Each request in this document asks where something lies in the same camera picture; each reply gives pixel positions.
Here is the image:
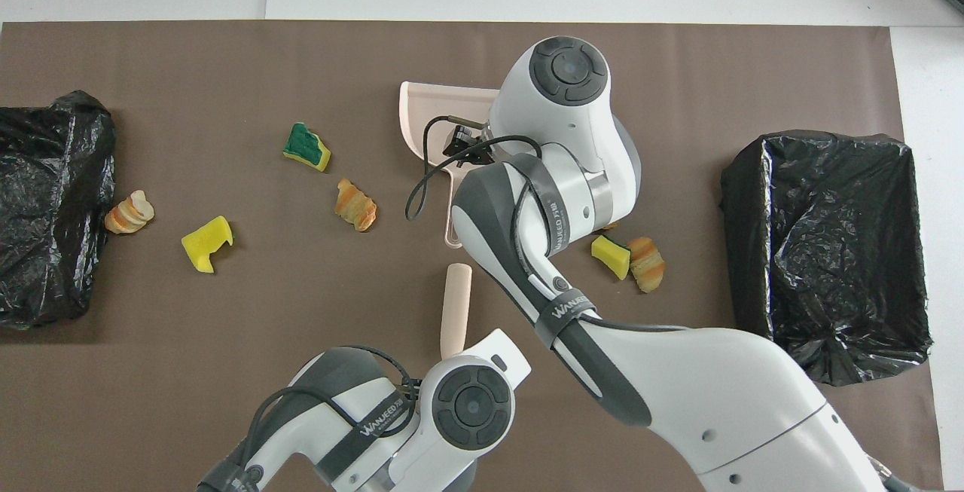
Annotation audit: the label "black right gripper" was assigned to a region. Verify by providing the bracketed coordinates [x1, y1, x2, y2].
[443, 124, 494, 161]

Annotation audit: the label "beige plastic dustpan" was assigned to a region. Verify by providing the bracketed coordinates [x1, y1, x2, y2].
[399, 81, 502, 249]

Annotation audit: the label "orange striped croissant toy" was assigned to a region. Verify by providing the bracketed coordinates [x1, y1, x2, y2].
[627, 236, 667, 294]
[334, 178, 378, 233]

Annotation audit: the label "green topped yellow sponge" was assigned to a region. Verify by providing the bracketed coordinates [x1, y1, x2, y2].
[283, 122, 332, 173]

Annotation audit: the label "beige hand brush black bristles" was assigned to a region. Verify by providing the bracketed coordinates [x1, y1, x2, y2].
[440, 262, 474, 361]

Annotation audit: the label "small yellow green sponge piece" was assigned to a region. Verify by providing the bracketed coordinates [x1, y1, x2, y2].
[590, 234, 632, 281]

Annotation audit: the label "notched yellow sponge piece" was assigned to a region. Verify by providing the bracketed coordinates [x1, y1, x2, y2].
[181, 215, 235, 274]

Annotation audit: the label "pale sliced bread toy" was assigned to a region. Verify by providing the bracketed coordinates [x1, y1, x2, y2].
[104, 189, 156, 235]

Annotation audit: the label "bin lined with black bag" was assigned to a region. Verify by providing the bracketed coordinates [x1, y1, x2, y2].
[0, 90, 117, 330]
[720, 130, 934, 387]

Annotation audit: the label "brown paper table mat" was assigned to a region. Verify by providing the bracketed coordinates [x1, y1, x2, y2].
[0, 21, 944, 492]

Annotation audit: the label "black right arm gripper cable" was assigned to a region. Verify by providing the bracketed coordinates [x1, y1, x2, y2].
[405, 115, 545, 223]

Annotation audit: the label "black arm gripper cable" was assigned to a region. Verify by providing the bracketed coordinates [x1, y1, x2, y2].
[245, 345, 421, 470]
[405, 115, 545, 223]

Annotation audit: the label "black left arm gripper cable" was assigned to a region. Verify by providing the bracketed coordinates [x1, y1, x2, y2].
[245, 345, 421, 470]

